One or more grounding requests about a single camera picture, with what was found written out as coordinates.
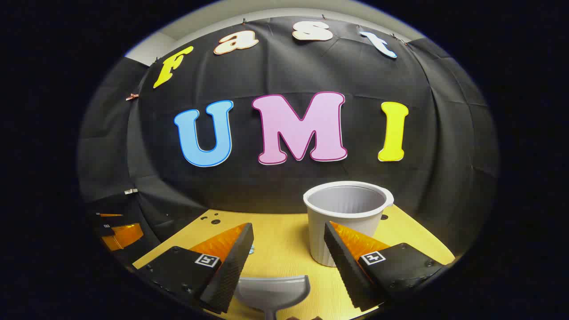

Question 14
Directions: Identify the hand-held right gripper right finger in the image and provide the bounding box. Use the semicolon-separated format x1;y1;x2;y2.
323;221;446;312

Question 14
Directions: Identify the black backdrop cloth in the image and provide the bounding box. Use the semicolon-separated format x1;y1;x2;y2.
76;17;501;267

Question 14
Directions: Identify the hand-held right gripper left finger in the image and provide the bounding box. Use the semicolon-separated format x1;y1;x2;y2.
135;222;255;315

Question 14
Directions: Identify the grey plastic dustpan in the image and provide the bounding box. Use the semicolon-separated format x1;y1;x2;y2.
235;275;311;320

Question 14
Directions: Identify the wooden desktop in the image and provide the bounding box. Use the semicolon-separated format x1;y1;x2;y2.
132;209;456;320

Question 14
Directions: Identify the white ribbed garbage bin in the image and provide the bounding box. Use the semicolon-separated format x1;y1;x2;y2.
303;181;395;267

